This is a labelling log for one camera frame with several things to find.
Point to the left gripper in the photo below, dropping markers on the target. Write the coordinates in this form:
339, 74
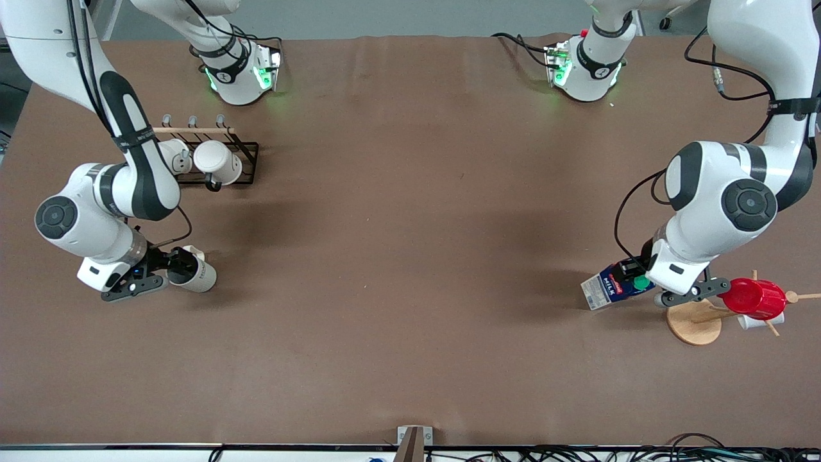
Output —
643, 255

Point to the red cup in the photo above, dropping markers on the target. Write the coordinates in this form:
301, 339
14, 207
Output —
757, 298

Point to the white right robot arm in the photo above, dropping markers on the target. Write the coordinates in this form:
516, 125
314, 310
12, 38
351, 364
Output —
142, 186

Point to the black caster wheel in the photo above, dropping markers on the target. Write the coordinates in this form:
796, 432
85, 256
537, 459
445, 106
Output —
667, 23

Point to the small white cup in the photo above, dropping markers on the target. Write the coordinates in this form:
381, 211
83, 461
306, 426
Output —
750, 323

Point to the wooden mug tree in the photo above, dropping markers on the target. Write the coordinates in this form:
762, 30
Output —
693, 321

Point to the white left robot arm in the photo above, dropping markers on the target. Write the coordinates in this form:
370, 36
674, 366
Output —
705, 186

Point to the blue white milk carton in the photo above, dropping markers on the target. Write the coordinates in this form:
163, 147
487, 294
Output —
606, 290

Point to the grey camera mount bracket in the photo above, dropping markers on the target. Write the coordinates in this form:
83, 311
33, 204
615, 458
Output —
414, 444

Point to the brown table cover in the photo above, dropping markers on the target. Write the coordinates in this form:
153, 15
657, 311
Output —
410, 346

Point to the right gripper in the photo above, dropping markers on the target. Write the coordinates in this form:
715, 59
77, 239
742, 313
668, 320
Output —
154, 259

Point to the white mug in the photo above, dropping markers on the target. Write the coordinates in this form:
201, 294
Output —
176, 157
217, 162

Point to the white paper cup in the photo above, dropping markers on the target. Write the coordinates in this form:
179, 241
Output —
200, 276

